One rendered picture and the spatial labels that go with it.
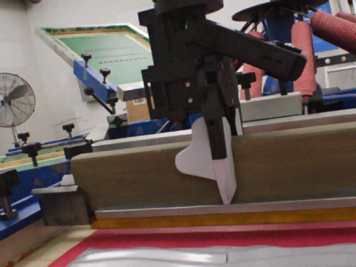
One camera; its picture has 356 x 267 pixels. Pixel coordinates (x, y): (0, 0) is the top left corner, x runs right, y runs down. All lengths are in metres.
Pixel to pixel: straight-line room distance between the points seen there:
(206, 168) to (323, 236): 0.13
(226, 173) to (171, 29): 0.16
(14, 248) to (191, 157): 0.24
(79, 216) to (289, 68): 0.30
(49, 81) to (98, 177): 5.44
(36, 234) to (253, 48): 0.34
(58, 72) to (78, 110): 0.62
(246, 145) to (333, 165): 0.09
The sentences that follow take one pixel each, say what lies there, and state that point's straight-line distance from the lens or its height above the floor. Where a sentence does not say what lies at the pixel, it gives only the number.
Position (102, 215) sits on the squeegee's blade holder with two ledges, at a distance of 0.45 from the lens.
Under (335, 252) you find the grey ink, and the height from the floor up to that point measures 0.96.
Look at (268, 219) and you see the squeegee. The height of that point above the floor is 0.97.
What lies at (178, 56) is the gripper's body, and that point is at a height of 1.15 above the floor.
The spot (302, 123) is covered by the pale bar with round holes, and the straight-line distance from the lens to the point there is 0.59.
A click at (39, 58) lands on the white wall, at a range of 5.97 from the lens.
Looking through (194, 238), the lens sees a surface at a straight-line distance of 0.42.
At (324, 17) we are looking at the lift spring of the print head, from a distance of 1.05.
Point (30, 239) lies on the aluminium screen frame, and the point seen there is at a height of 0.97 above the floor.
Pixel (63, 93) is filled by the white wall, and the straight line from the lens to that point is 5.74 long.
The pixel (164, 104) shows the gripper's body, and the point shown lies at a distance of 0.38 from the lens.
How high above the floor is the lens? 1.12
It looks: 10 degrees down
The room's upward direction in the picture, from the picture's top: 10 degrees counter-clockwise
